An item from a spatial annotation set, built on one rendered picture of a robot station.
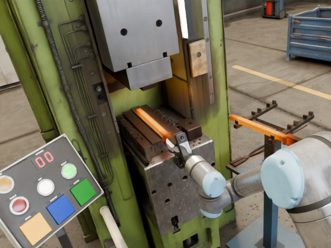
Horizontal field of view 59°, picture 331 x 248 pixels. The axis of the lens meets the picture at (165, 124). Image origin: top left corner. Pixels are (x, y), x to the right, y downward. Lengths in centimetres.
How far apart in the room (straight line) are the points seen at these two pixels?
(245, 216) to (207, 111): 99
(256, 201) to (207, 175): 137
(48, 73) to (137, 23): 41
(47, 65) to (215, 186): 81
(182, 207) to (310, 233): 97
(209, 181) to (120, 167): 59
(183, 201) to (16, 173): 83
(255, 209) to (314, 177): 172
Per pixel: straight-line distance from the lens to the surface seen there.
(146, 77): 124
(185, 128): 146
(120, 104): 177
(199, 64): 150
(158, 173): 139
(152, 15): 121
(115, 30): 116
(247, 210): 238
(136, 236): 187
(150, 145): 137
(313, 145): 72
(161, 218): 156
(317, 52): 503
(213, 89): 162
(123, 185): 161
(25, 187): 112
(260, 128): 142
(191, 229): 174
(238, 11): 914
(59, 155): 116
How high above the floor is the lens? 171
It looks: 29 degrees down
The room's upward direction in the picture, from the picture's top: 10 degrees counter-clockwise
